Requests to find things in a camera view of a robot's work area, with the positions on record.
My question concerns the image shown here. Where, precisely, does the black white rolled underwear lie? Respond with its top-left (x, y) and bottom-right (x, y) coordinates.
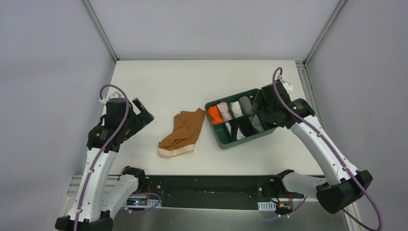
top-left (225, 120), bottom-right (246, 141)

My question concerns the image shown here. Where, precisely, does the green divided plastic tray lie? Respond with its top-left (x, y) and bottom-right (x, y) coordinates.
top-left (205, 89), bottom-right (277, 149)

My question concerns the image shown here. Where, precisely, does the grey striped rolled underwear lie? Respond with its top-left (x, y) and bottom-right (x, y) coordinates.
top-left (239, 96), bottom-right (253, 115)

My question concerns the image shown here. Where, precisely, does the pink rolled underwear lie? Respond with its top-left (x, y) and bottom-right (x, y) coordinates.
top-left (217, 102), bottom-right (233, 122)

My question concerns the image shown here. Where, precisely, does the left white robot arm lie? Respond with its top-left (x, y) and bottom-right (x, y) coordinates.
top-left (55, 98), bottom-right (154, 231)

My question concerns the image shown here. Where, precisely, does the right white cable duct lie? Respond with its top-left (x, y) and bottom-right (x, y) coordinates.
top-left (257, 201), bottom-right (276, 211)

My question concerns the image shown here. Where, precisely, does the orange rolled underwear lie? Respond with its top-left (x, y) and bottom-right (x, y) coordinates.
top-left (207, 106), bottom-right (224, 125)

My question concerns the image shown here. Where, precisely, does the left white cable duct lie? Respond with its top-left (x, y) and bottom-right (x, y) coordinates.
top-left (121, 199), bottom-right (162, 208)

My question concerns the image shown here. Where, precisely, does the brown underwear beige waistband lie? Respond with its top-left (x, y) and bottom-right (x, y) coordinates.
top-left (158, 108), bottom-right (206, 158)

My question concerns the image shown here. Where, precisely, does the white cable duct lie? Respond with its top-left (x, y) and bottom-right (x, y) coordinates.
top-left (121, 199), bottom-right (162, 208)
top-left (257, 201), bottom-right (276, 211)

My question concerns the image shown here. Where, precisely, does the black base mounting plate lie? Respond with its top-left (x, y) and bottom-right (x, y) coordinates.
top-left (125, 175), bottom-right (304, 210)

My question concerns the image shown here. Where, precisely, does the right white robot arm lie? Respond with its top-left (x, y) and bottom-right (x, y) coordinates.
top-left (252, 81), bottom-right (373, 214)

